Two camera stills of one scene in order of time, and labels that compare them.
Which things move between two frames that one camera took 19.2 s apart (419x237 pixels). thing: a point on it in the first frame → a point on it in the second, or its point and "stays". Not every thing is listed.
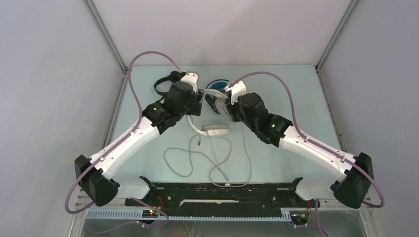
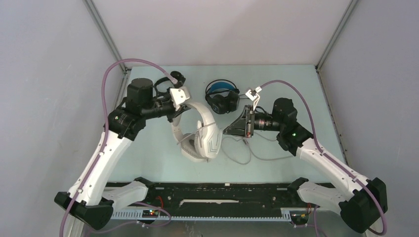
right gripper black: x=231 y=108 → x=242 y=126
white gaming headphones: x=215 y=129 → x=204 y=143
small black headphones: x=173 y=76 stays
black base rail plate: x=224 y=196 stays
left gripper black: x=195 y=109 → x=174 y=113
